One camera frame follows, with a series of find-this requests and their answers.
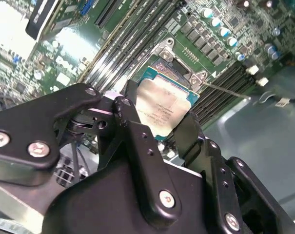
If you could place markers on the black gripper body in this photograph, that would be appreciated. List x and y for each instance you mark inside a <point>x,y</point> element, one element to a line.
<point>101,207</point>

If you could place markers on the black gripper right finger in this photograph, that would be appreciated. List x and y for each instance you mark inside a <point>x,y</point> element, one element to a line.
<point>188,141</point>

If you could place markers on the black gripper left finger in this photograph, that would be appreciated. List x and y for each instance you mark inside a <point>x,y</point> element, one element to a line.
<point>27,129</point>

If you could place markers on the silver green CPU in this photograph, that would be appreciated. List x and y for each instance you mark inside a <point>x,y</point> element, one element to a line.
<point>162,104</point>

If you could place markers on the metal locking lever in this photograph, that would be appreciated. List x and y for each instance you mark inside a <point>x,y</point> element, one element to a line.
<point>225,90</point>

